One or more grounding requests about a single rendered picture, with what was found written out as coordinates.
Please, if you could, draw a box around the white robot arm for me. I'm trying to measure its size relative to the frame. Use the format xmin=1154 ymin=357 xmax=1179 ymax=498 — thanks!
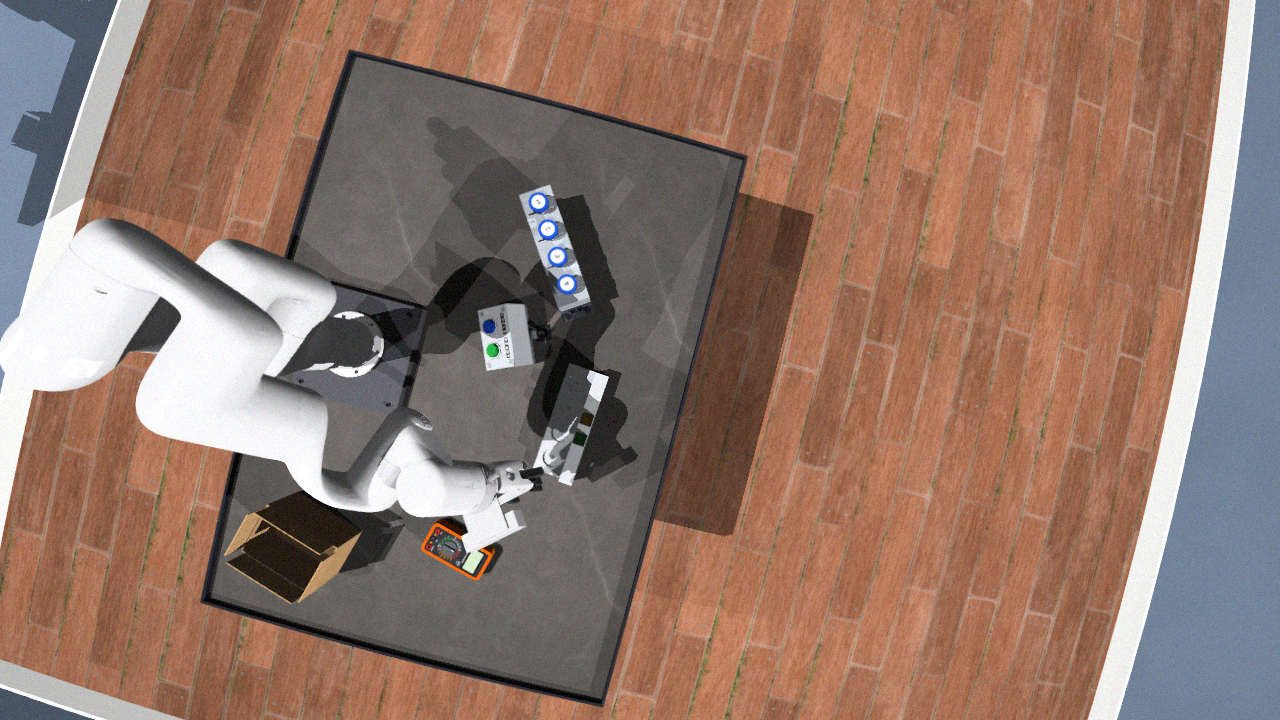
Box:
xmin=0 ymin=218 xmax=527 ymax=553

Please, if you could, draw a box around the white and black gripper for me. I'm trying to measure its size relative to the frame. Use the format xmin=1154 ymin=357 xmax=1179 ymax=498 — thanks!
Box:
xmin=485 ymin=460 xmax=544 ymax=503

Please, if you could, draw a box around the orange digital multimeter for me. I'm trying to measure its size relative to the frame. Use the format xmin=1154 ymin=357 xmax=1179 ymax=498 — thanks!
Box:
xmin=421 ymin=519 xmax=495 ymax=580

